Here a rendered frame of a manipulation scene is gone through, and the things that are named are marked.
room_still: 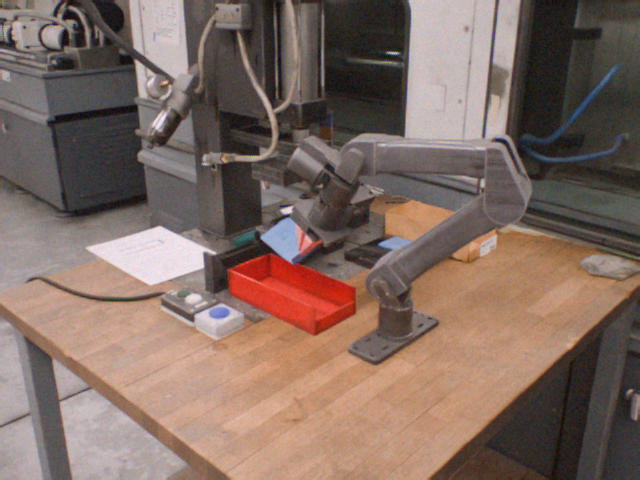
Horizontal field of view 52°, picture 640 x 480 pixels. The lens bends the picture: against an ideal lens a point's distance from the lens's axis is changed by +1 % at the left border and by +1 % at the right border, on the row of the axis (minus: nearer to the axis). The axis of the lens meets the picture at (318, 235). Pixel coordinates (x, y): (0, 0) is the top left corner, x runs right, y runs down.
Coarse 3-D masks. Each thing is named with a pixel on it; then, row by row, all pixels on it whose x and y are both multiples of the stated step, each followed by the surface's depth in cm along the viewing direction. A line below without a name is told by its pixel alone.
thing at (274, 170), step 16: (240, 128) 158; (256, 128) 161; (304, 128) 143; (256, 144) 151; (288, 144) 144; (272, 160) 146; (288, 160) 144; (256, 176) 144; (272, 176) 141; (288, 176) 140
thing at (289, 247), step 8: (280, 224) 138; (288, 224) 137; (272, 232) 137; (280, 232) 136; (288, 232) 135; (272, 240) 135; (280, 240) 134; (288, 240) 133; (296, 240) 132; (280, 248) 132; (288, 248) 131; (296, 248) 130; (288, 256) 129; (296, 256) 125; (304, 256) 127
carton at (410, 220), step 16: (400, 208) 169; (416, 208) 172; (432, 208) 169; (384, 224) 166; (400, 224) 162; (416, 224) 159; (432, 224) 156; (480, 240) 161; (464, 256) 152; (480, 256) 155
